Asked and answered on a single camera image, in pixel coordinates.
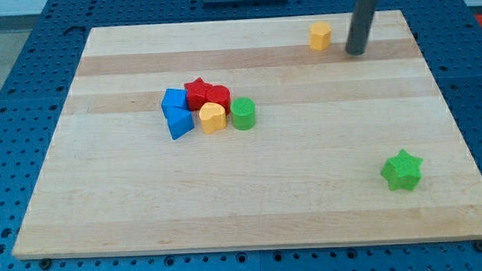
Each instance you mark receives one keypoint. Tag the green cylinder block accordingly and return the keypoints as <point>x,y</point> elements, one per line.
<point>243,113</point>

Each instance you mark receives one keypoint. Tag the blue triangle block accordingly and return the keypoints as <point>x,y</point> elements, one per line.
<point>180,122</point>

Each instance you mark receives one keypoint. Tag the blue cube block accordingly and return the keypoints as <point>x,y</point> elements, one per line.
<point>173,98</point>

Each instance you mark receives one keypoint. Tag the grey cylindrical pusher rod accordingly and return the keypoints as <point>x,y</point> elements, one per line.
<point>359,28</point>

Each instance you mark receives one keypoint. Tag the yellow heart block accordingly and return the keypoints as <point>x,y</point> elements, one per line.
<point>212,117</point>

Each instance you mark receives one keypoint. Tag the wooden board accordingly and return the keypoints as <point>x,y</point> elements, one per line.
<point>308,174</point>

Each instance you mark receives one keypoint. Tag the green star block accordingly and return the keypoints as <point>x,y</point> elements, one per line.
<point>402,172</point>

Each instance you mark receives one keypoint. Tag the yellow hexagon block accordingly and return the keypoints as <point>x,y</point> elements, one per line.
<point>320,34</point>

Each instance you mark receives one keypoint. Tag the red cylinder block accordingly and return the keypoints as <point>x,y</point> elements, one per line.
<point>220,94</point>

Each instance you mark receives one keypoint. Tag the red star block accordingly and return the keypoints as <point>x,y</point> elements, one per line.
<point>196,93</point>

